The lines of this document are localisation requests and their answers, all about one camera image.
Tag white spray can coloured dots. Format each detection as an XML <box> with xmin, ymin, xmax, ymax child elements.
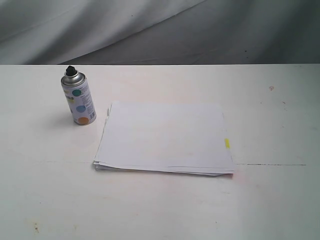
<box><xmin>60</xmin><ymin>65</ymin><xmax>97</xmax><ymax>126</ymax></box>

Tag white paper stack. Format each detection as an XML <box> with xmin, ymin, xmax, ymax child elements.
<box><xmin>93</xmin><ymin>101</ymin><xmax>236</xmax><ymax>176</ymax></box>

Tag grey backdrop cloth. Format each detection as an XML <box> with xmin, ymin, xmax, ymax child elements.
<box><xmin>0</xmin><ymin>0</ymin><xmax>320</xmax><ymax>65</ymax></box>

